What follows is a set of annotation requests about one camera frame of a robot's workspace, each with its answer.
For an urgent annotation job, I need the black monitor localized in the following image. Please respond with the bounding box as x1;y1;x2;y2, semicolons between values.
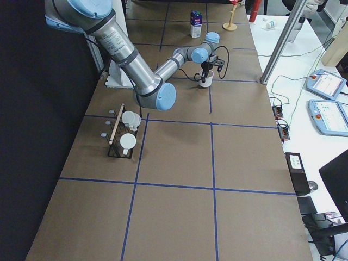
319;150;348;222

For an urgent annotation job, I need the blue white milk carton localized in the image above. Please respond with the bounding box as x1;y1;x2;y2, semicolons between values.
190;10;203;38

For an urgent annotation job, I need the white mug with black handle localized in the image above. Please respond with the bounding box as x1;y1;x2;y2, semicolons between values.
194;69;214;88

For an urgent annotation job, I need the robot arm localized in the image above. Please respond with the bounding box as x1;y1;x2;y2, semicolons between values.
45;1;225;111

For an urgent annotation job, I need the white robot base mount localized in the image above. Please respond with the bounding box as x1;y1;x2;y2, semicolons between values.
105;60;133;89

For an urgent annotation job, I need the white ribbed mug far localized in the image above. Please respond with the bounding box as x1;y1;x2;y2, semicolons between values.
122;110;141;132

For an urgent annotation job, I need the black wire mug rack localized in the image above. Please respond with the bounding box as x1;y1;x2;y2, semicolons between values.
101;103;140;159

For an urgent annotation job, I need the teach pendant far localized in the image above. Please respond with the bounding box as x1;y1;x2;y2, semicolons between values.
306;69;346;101

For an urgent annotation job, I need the teach pendant near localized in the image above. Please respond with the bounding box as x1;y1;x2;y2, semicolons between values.
307;100;347;137

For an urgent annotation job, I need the white ribbed mug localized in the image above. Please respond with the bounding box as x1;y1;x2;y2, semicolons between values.
120;133;136;156
122;110;141;132

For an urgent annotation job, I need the teach pendant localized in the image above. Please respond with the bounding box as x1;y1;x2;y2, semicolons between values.
306;69;346;101
307;100;347;137

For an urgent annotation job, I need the wooden mug tree stand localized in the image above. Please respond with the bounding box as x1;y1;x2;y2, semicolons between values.
222;1;242;32

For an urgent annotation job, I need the white ribbed mug near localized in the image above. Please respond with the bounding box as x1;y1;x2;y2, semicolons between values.
120;133;136;156

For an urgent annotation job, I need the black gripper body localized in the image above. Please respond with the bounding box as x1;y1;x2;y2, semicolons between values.
201;55;225;72

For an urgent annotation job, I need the aluminium frame post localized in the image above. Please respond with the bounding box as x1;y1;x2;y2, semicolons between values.
260;0;307;85

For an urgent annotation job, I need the black box with label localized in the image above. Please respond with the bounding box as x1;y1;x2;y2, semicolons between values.
285;152;310;196

